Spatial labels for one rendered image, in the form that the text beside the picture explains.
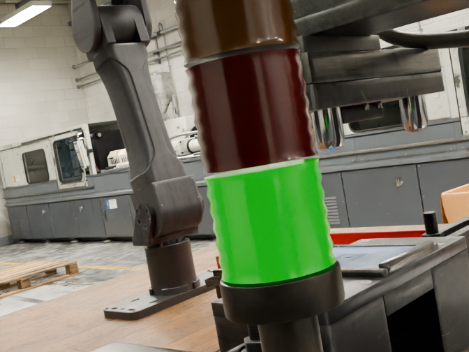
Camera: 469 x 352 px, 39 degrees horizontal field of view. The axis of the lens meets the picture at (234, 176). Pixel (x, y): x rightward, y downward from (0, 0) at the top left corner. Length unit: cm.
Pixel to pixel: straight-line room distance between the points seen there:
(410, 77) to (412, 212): 530
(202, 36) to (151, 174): 66
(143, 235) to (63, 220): 948
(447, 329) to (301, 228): 35
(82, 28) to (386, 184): 510
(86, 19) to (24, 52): 1183
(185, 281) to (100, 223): 860
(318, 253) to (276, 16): 7
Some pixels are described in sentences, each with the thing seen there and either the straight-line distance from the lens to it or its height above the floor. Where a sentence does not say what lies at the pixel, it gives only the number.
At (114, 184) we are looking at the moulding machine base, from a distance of 898.
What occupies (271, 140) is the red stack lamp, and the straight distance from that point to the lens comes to 20.
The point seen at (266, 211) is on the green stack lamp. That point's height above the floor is 107.
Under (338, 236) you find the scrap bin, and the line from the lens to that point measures 83.
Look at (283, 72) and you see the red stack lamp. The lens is 20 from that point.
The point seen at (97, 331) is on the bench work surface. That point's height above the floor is 90.
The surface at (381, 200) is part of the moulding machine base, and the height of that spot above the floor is 36.
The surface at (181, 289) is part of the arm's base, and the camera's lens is 88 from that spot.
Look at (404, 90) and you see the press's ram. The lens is 51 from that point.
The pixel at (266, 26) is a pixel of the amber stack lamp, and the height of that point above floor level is 113.
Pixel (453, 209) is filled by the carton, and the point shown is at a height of 65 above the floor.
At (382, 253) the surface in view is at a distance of 53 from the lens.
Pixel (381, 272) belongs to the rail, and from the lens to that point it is 47.
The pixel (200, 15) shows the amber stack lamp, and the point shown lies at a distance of 20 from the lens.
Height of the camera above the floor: 109
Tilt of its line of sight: 3 degrees down
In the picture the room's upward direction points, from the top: 10 degrees counter-clockwise
